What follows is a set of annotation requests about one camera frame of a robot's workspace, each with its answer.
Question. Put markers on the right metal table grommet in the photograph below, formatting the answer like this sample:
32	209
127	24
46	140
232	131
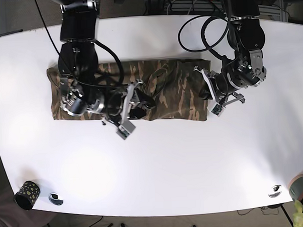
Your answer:
275	191

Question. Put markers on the camouflage T-shirt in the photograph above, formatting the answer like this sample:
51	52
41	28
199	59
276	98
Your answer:
172	83

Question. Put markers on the black floral cup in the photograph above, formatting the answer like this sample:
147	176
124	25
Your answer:
28	194

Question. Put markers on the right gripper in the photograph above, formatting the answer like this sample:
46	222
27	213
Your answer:
123	104

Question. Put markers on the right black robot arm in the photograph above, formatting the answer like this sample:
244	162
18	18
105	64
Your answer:
83	51

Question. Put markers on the grey plant pot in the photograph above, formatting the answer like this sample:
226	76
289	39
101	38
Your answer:
295	188

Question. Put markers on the left metal table grommet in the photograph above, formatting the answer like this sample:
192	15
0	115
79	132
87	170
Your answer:
55	199

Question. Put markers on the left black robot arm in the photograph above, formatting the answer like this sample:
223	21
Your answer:
246	38

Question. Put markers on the metal table grommet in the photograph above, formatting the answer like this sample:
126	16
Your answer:
55	199
275	191

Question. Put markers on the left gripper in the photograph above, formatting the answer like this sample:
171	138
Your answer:
218	91

